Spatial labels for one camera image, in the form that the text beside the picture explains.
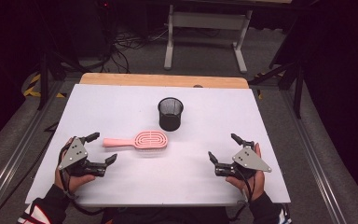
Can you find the person's dark clothing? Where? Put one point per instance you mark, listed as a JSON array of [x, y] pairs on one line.
[[167, 216]]

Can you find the black metal stand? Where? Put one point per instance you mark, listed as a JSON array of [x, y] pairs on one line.
[[45, 77], [297, 90]]

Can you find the white board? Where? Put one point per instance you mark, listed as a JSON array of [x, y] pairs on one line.
[[199, 186]]

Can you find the person's left hand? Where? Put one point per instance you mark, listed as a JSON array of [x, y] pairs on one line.
[[74, 183]]

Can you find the person's right hand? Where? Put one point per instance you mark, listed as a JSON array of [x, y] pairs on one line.
[[258, 184]]

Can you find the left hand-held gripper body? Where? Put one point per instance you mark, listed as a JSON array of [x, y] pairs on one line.
[[74, 154]]

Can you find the pink hairbrush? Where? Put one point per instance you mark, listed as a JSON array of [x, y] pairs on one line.
[[150, 140]]

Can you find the black mesh pen holder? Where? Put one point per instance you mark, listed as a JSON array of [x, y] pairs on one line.
[[170, 121]]

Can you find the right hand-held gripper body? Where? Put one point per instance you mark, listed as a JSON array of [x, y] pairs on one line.
[[250, 160]]

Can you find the aluminium floor rail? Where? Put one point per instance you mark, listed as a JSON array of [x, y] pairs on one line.
[[318, 165], [15, 155]]

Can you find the wooden table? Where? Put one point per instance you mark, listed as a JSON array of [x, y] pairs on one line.
[[167, 80]]

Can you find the yellow black hazard tape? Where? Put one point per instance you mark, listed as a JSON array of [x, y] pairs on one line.
[[32, 85]]

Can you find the desk with white metal frame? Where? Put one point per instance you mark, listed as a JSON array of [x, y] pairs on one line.
[[208, 21]]

